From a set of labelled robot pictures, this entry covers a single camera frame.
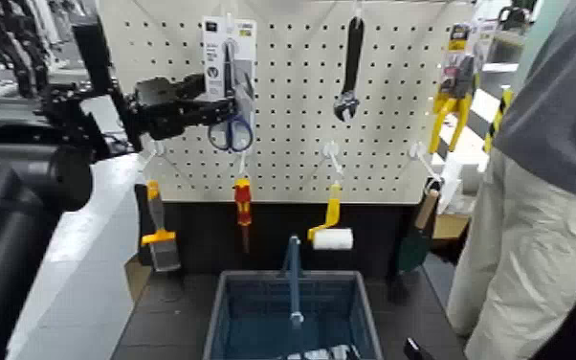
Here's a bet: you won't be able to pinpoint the yellow black striped post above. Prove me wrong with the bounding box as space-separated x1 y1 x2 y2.
482 89 514 154

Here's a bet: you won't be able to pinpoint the white pegboard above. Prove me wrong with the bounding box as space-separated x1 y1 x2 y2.
96 0 475 205

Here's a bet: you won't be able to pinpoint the blue scissors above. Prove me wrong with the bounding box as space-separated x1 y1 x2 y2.
202 16 258 153

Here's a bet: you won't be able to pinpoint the black background device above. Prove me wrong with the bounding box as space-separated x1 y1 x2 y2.
498 5 533 33

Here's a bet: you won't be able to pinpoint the scraper with yellow grey handle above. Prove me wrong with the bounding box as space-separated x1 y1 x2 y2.
141 179 182 274

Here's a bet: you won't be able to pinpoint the yellow paint roller white sleeve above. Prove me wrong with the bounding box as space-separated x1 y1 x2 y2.
307 183 355 252

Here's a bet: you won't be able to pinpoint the yellow pliers in package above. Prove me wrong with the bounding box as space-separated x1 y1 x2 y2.
428 22 485 154

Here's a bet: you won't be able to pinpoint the brown cardboard box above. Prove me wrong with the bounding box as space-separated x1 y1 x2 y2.
432 213 471 240

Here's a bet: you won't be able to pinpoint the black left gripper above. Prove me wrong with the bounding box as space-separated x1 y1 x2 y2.
134 73 240 142

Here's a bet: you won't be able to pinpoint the white grey package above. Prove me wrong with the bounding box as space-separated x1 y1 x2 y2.
285 344 357 360

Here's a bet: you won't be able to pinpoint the person grey sweater white trousers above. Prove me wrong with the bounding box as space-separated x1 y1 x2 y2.
446 0 576 360

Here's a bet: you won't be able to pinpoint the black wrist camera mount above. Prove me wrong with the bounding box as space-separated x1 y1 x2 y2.
72 20 115 100

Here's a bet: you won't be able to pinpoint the black background robot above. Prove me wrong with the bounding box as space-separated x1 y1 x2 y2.
0 0 51 100

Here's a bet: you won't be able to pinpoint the blue crate with grey rim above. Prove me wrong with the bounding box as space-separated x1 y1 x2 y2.
204 235 384 360

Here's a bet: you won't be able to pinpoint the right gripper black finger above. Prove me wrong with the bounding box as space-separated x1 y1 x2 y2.
403 337 426 360

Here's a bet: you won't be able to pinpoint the black adjustable wrench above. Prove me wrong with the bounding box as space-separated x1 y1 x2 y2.
333 16 366 123

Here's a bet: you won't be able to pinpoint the green trowel wooden handle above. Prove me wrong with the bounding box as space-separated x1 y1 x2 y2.
395 188 442 275

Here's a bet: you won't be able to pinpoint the red yellow screwdriver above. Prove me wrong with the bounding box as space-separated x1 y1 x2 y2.
233 177 254 254

